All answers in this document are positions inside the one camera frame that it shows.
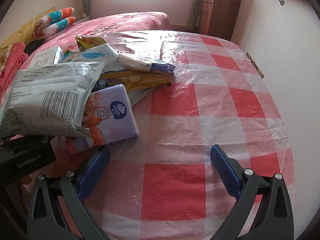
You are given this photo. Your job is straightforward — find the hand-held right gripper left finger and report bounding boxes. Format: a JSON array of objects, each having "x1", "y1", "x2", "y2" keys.
[{"x1": 26, "y1": 145, "x2": 112, "y2": 240}]

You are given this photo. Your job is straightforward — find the purple cartoon tissue pack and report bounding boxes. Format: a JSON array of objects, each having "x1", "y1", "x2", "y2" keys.
[{"x1": 66, "y1": 84, "x2": 140, "y2": 155}]

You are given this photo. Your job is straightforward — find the wall socket strip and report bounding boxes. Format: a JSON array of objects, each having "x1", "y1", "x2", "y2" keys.
[{"x1": 246, "y1": 52, "x2": 265, "y2": 78}]

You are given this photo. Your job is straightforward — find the small blue patterned tissue pack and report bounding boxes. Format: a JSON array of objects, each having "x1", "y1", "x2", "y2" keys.
[{"x1": 117, "y1": 53, "x2": 176, "y2": 75}]

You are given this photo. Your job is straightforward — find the brown wooden cabinet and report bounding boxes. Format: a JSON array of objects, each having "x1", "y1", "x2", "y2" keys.
[{"x1": 197, "y1": 0, "x2": 243, "y2": 40}]

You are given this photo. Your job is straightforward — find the yellow coffee mix packet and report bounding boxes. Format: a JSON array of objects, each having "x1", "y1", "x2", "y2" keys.
[{"x1": 99, "y1": 70, "x2": 170, "y2": 93}]

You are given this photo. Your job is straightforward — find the red white checkered plastic tablecloth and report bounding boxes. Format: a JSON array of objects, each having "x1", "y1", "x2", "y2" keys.
[{"x1": 50, "y1": 30, "x2": 295, "y2": 240}]

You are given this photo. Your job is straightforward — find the white carton box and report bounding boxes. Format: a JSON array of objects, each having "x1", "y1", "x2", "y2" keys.
[{"x1": 29, "y1": 45, "x2": 65, "y2": 69}]

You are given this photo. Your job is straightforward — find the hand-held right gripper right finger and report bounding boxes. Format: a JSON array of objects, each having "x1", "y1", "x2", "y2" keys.
[{"x1": 210, "y1": 144, "x2": 294, "y2": 240}]

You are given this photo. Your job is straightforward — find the pink bed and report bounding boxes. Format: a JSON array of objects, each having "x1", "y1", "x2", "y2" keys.
[{"x1": 0, "y1": 11, "x2": 172, "y2": 98}]

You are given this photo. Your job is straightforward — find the yellow floral cushion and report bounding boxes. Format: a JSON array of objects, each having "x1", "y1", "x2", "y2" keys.
[{"x1": 0, "y1": 44, "x2": 14, "y2": 70}]

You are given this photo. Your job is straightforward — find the yellow green snack wrapper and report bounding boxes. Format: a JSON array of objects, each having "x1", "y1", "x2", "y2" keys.
[{"x1": 76, "y1": 36, "x2": 107, "y2": 53}]

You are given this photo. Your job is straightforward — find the yellow wooden headboard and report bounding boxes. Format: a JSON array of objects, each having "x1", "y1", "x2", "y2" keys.
[{"x1": 0, "y1": 7, "x2": 57, "y2": 45}]

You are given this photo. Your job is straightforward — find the folded pink blankets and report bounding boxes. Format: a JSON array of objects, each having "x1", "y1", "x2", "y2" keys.
[{"x1": 0, "y1": 42, "x2": 28, "y2": 93}]

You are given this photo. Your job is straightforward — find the silver white barcode packet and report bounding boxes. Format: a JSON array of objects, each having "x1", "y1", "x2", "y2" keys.
[{"x1": 0, "y1": 60, "x2": 108, "y2": 138}]

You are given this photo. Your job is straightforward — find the black cloth item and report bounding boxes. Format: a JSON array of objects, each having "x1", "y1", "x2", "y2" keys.
[{"x1": 25, "y1": 39, "x2": 48, "y2": 54}]

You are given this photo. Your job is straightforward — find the white feather print wipes pack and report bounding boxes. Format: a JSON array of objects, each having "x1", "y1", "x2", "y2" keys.
[{"x1": 70, "y1": 44, "x2": 119, "y2": 72}]

